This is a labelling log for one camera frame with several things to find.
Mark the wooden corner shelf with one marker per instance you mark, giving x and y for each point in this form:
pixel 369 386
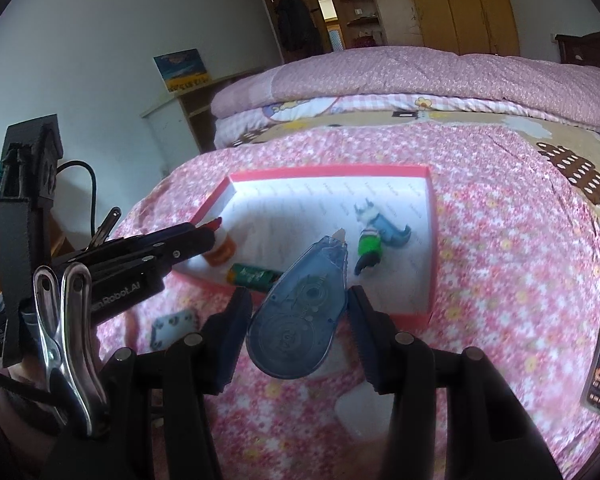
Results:
pixel 360 15

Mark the blue yellow painting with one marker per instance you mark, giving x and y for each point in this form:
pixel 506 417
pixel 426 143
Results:
pixel 182 70

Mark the grey studded toy plate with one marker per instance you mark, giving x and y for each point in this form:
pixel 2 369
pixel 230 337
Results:
pixel 172 330

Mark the white bookshelf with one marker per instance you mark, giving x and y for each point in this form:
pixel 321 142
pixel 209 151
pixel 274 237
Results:
pixel 165 125

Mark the blue and white toy figure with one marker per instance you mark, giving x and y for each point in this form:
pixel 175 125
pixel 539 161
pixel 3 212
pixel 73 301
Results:
pixel 385 227

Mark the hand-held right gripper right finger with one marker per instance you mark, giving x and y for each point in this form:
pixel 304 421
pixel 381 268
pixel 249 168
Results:
pixel 367 355

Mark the green toy figure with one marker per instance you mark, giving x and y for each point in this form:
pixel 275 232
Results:
pixel 370 245

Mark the checked cartoon quilt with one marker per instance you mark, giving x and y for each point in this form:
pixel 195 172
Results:
pixel 300 107

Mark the green lighter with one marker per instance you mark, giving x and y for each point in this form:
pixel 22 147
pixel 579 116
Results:
pixel 255 276

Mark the blue correction tape dispenser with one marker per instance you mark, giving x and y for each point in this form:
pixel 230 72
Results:
pixel 295 320

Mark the wooden wardrobe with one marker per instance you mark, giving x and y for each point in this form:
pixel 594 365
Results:
pixel 455 5

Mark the folded pink quilt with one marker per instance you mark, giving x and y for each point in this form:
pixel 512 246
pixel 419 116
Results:
pixel 430 70

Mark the white plastic case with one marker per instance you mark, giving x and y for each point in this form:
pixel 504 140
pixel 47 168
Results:
pixel 365 410

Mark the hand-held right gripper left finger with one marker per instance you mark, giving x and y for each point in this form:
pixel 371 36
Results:
pixel 230 355

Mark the dark hanging coat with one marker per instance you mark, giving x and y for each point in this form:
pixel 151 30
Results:
pixel 295 22

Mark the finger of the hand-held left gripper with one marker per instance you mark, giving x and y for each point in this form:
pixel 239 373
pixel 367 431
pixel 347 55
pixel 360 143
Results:
pixel 195 235
pixel 175 258

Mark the dark wooden headboard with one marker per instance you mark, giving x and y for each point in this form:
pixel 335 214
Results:
pixel 585 47

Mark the white bottle orange label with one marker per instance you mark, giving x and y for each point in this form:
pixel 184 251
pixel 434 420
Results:
pixel 221 252

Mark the pink cardboard box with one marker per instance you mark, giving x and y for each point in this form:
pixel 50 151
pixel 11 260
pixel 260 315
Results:
pixel 305 200

